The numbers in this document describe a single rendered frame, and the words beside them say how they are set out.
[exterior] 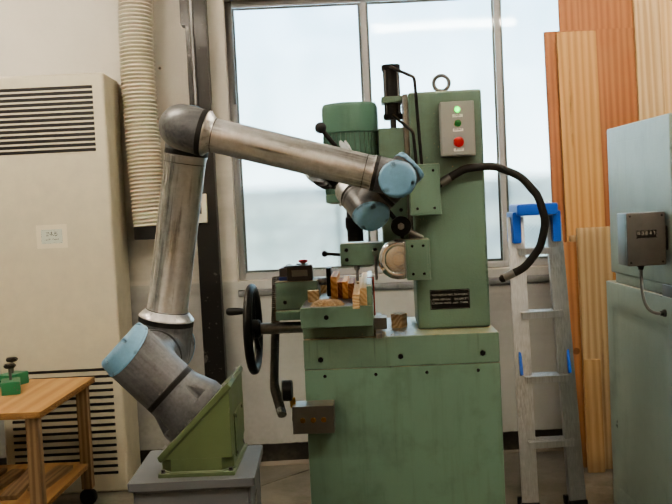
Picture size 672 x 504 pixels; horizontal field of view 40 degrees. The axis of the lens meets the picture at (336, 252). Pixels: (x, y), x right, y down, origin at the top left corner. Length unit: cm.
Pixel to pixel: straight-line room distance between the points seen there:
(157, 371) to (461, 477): 99
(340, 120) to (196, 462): 113
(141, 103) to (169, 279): 177
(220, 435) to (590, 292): 222
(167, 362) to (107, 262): 174
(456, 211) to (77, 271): 187
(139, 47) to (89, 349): 132
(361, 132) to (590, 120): 166
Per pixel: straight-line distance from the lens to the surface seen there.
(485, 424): 279
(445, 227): 281
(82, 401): 397
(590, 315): 412
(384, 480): 282
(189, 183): 246
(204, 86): 422
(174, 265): 248
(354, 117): 284
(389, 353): 273
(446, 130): 276
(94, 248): 406
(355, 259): 288
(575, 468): 370
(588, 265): 410
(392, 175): 224
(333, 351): 273
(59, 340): 414
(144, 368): 234
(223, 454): 231
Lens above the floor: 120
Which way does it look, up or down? 3 degrees down
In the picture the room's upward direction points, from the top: 3 degrees counter-clockwise
